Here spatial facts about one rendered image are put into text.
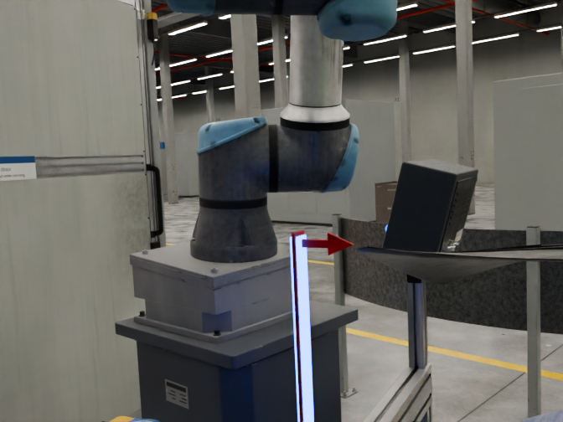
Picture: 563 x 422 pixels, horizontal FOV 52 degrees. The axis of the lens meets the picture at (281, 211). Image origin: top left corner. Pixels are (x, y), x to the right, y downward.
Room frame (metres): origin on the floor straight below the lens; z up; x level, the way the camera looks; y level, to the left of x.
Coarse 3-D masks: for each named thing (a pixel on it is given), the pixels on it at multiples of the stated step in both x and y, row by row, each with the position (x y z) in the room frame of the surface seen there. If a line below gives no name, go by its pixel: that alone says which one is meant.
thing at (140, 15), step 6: (138, 12) 2.59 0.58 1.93; (138, 18) 2.58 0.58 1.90; (150, 18) 2.61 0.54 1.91; (156, 18) 2.63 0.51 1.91; (150, 24) 2.61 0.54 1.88; (156, 24) 2.63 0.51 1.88; (150, 30) 2.61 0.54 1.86; (156, 30) 2.62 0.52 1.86; (150, 36) 2.62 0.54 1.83; (156, 36) 2.62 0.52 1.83
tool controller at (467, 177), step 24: (408, 168) 1.14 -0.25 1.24; (432, 168) 1.12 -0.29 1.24; (456, 168) 1.21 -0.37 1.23; (408, 192) 1.14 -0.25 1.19; (432, 192) 1.12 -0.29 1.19; (456, 192) 1.11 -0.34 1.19; (408, 216) 1.14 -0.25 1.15; (432, 216) 1.12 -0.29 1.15; (456, 216) 1.18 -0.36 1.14; (384, 240) 1.16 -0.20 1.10; (408, 240) 1.14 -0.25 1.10; (432, 240) 1.12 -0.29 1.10; (456, 240) 1.26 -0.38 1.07
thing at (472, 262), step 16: (368, 256) 0.54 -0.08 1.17; (384, 256) 0.52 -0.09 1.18; (400, 256) 0.51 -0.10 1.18; (416, 256) 0.49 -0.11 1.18; (432, 256) 0.47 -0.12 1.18; (448, 256) 0.47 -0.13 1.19; (464, 256) 0.46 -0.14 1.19; (480, 256) 0.46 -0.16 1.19; (496, 256) 0.46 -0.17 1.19; (512, 256) 0.45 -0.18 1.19; (528, 256) 0.45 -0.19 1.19; (544, 256) 0.45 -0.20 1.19; (560, 256) 0.45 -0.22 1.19; (416, 272) 0.62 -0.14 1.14; (432, 272) 0.62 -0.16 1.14; (448, 272) 0.62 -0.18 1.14; (464, 272) 0.63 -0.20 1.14
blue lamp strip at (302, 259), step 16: (304, 256) 0.62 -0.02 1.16; (304, 272) 0.62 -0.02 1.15; (304, 288) 0.61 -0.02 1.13; (304, 304) 0.61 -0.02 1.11; (304, 320) 0.61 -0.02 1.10; (304, 336) 0.61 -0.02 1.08; (304, 352) 0.61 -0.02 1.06; (304, 368) 0.61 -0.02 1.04; (304, 384) 0.61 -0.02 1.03; (304, 400) 0.61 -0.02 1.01; (304, 416) 0.61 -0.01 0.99
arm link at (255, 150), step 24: (240, 120) 0.94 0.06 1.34; (264, 120) 0.97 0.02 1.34; (216, 144) 0.93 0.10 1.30; (240, 144) 0.93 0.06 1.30; (264, 144) 0.94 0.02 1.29; (216, 168) 0.94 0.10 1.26; (240, 168) 0.93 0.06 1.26; (264, 168) 0.94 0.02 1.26; (216, 192) 0.94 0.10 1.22; (240, 192) 0.94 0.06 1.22; (264, 192) 0.97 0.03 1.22
